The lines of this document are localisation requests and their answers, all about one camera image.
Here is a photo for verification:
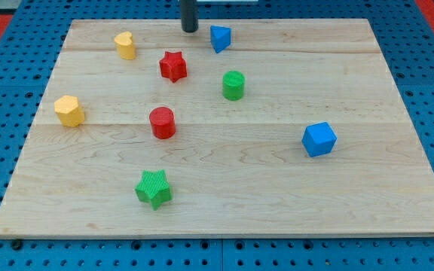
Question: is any light wooden board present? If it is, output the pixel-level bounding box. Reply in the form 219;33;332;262
0;19;434;239

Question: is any green cylinder block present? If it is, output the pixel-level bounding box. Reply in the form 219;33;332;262
222;71;245;101

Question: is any red cylinder block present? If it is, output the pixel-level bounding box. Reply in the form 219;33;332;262
149;107;176;139

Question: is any red star block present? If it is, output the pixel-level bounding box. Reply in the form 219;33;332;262
159;51;188;83

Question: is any green star block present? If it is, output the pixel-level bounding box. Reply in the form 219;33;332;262
135;170;173;211

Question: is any blue triangle block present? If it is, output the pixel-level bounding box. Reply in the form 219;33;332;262
210;26;232;53

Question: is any blue cube block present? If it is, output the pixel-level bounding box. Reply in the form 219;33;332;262
301;122;338;157

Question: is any yellow heart block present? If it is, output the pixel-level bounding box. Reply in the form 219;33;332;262
114;32;136;60

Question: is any yellow hexagon block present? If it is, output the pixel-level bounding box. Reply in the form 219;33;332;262
54;95;85;127

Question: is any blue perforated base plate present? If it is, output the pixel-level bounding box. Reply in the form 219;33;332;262
0;0;434;270

